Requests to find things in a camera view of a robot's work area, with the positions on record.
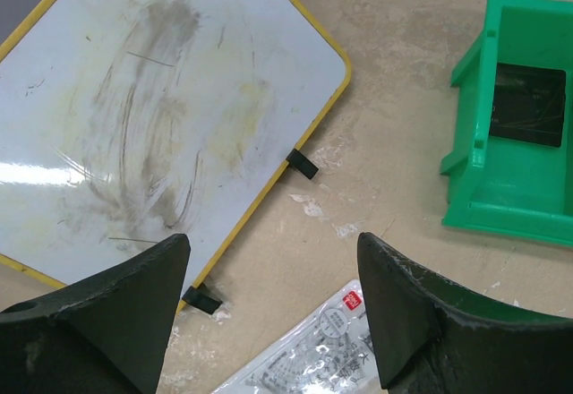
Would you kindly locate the clear plastic packet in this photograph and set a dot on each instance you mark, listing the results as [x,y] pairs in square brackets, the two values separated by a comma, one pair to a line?
[330,351]

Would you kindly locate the green plastic bin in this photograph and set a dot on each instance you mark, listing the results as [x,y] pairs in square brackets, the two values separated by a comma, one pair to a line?
[500,185]

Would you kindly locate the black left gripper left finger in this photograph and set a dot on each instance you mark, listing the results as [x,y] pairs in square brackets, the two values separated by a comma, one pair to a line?
[107,333]

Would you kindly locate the grey chip card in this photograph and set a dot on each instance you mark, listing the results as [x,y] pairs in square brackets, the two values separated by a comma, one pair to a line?
[529,104]

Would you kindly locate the white board yellow rim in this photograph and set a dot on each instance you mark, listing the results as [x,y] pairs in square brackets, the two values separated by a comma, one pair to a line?
[126,121]

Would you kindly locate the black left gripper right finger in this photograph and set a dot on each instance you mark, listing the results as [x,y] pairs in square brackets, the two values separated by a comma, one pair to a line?
[432,335]

